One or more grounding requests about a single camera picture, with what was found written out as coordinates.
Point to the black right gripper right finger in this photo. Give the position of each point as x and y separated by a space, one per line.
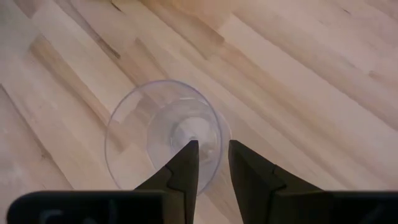
252 177

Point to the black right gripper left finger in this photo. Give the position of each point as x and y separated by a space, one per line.
182 174

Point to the small clear plastic cup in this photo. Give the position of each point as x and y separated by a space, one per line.
140 124

